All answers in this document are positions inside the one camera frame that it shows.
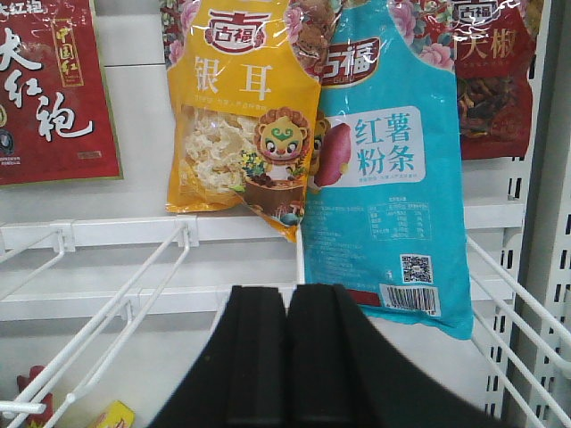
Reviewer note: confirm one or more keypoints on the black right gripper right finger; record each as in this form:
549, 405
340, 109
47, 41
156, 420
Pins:
344, 373

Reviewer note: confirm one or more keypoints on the yellow white fungus bag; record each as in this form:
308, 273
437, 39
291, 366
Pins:
244, 80

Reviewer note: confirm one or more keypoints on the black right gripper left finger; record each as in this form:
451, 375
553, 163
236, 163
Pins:
239, 379

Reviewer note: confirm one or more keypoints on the red dried chili bag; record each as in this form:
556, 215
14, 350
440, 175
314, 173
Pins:
492, 45

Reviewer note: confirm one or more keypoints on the red tea bag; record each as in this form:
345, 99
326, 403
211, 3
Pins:
56, 117

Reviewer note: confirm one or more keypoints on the blue sweet potato noodle bag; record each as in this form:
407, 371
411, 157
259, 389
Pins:
384, 212

